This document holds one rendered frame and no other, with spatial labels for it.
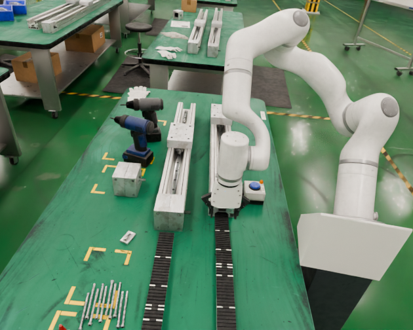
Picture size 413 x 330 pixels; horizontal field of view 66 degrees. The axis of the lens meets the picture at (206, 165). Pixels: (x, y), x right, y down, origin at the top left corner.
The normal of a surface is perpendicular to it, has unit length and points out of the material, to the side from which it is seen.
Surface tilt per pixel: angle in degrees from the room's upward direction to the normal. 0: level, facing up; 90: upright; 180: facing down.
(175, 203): 0
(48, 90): 90
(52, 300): 0
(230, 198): 90
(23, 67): 89
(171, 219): 90
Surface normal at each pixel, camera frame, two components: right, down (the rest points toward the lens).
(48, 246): 0.08, -0.81
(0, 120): -0.04, 0.58
